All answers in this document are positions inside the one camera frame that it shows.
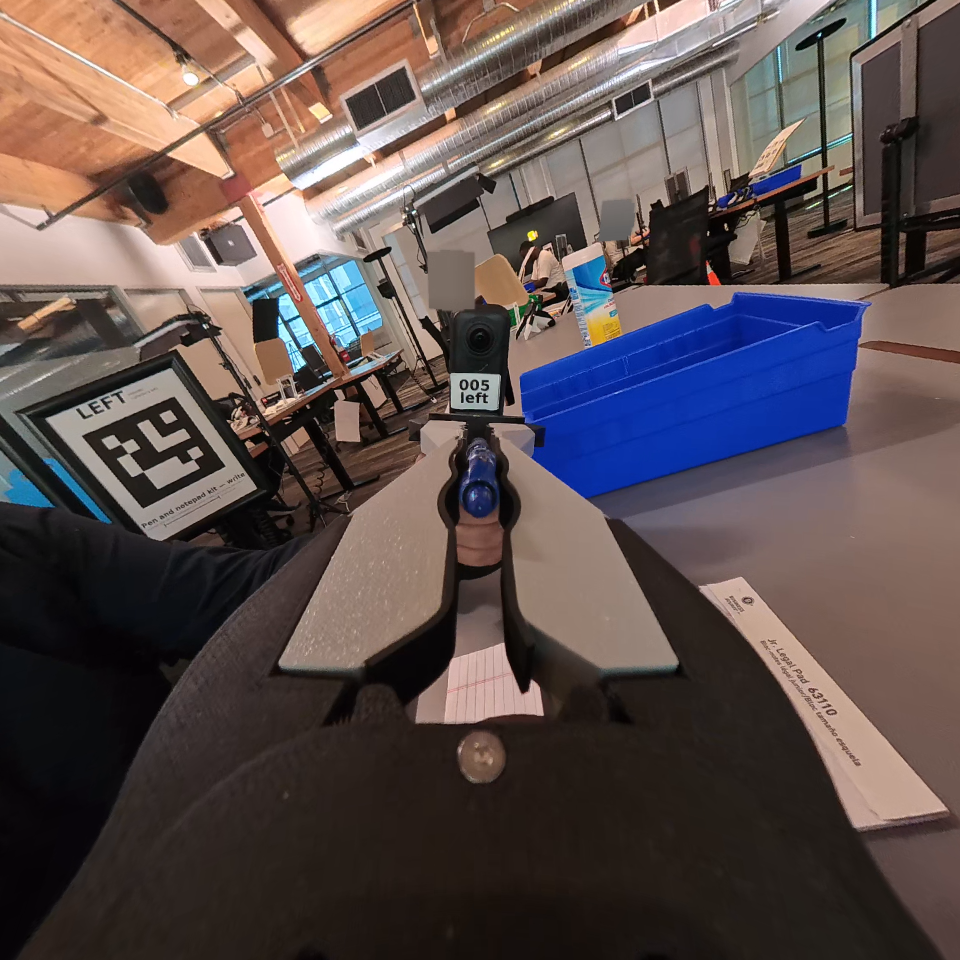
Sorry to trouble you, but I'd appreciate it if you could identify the black office chair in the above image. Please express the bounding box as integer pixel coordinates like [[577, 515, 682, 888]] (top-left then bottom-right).
[[646, 186, 714, 288]]

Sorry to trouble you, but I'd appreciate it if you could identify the tan plywood chair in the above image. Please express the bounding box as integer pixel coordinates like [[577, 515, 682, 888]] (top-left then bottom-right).
[[253, 337, 295, 385], [474, 253, 531, 310]]

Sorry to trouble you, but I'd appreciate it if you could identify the black wall screen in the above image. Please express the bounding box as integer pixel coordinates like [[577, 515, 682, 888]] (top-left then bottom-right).
[[486, 191, 588, 260]]

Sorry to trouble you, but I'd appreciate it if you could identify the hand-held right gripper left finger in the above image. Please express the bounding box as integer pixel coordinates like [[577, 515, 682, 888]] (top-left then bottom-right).
[[276, 441, 462, 687]]

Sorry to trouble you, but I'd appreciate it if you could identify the wooden top desk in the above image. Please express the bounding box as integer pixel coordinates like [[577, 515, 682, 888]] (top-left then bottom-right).
[[238, 351, 410, 489], [708, 165, 837, 285]]

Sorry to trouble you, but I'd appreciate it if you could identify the black floor lamp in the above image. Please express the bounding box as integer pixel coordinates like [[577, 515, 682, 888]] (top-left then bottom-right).
[[793, 18, 850, 243]]

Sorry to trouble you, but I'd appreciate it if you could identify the person's dark clothed body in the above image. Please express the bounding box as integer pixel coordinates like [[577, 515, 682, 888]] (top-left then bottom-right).
[[0, 645, 177, 960]]

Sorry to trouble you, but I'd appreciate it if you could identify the black ceiling speaker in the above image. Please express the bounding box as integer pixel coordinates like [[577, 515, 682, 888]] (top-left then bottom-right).
[[123, 172, 170, 220]]

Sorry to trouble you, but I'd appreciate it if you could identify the white lined legal pad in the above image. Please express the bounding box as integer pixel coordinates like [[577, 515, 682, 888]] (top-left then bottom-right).
[[416, 576, 950, 832]]

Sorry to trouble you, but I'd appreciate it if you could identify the white air vent grille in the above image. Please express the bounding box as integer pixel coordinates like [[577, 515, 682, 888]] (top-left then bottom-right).
[[611, 78, 655, 121], [339, 58, 423, 138]]

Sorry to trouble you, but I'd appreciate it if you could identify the black box speaker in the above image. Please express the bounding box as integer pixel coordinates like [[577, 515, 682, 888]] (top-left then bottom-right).
[[202, 221, 258, 268]]

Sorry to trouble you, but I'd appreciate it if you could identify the black framed display panel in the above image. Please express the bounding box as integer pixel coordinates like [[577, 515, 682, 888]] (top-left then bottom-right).
[[849, 11, 960, 290]]

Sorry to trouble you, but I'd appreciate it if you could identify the silver ventilation duct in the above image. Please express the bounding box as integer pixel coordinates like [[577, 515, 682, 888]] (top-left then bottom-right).
[[276, 0, 676, 190], [303, 33, 744, 235]]

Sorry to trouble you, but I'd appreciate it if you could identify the black studio light panel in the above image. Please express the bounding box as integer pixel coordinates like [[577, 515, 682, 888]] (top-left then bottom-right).
[[414, 171, 498, 235]]

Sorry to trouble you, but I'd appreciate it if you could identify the blue clear-barrel gel pen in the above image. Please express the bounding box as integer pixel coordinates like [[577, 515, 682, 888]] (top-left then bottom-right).
[[459, 438, 498, 520]]

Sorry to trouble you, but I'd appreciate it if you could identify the wooden support post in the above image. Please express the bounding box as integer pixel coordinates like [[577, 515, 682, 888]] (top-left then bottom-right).
[[234, 191, 352, 380]]

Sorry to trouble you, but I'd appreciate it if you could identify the person's left hand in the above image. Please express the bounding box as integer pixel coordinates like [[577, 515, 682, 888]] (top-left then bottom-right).
[[453, 516, 502, 570]]

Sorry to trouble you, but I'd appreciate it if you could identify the disinfectant wipes canister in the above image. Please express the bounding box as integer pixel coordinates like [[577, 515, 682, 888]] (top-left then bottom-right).
[[561, 242, 624, 351]]

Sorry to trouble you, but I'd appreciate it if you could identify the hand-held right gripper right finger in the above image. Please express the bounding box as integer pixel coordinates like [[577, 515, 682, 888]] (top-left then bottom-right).
[[497, 441, 681, 694]]

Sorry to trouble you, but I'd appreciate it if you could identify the small blue bin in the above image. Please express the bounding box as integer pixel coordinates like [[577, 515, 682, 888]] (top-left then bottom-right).
[[748, 165, 804, 199]]

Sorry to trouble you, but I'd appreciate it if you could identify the blue plastic bin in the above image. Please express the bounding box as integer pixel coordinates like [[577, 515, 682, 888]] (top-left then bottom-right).
[[519, 291, 873, 500]]

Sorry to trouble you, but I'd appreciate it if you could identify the person's left forearm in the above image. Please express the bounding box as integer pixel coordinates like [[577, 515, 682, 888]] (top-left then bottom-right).
[[0, 501, 331, 669]]

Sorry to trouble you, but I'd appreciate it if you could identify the acrylic sign holder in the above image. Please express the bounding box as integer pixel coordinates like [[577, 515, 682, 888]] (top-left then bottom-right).
[[513, 294, 558, 343]]

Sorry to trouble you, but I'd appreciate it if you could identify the framed marker sign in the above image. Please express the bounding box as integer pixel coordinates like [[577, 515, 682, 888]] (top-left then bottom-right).
[[15, 349, 275, 543]]

